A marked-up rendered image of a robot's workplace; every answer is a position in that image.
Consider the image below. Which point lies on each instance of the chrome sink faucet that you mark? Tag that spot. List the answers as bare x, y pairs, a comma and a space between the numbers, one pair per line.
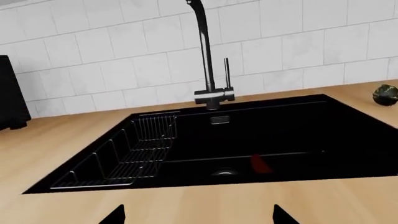
207, 70

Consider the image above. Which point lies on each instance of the black countertop appliance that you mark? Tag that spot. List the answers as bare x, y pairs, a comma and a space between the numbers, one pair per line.
11, 98

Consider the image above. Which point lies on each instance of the black kitchen sink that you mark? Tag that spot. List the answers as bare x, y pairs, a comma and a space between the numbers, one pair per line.
248, 140

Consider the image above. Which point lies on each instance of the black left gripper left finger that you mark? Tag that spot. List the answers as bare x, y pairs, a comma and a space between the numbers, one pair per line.
115, 217

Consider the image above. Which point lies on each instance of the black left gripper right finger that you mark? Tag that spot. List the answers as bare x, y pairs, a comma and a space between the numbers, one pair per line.
283, 217

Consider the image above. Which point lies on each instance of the dark green round vegetable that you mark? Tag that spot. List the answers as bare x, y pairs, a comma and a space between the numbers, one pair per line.
385, 95

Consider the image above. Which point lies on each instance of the chrome sink drain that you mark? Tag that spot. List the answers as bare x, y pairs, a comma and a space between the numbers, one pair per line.
224, 172

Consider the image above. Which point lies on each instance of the red object in sink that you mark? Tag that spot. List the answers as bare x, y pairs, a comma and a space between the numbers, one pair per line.
259, 164

